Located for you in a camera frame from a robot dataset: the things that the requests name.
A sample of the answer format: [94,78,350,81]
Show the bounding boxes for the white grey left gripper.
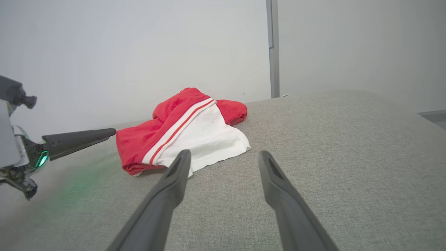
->
[0,99,117,201]

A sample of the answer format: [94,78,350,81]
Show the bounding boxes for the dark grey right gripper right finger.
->
[258,151,340,251]

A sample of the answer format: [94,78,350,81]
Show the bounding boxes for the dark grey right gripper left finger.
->
[106,150,192,251]

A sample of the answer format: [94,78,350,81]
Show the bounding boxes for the red and white jersey garment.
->
[116,87,252,177]

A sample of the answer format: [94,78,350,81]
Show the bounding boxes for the grey fabric sofa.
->
[0,90,446,251]

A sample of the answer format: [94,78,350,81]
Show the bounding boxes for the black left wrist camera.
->
[0,75,37,109]

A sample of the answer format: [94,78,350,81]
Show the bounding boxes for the grey wall partition post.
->
[266,0,280,99]

